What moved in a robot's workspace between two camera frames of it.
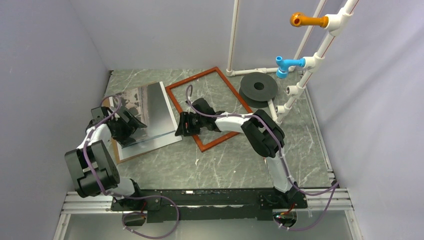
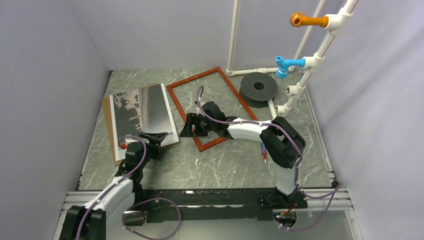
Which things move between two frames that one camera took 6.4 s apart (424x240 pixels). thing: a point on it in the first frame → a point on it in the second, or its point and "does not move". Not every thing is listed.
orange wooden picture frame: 223,136 does not move
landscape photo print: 149,104 does not move
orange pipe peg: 298,19 does not move
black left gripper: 131,126 → 156,138
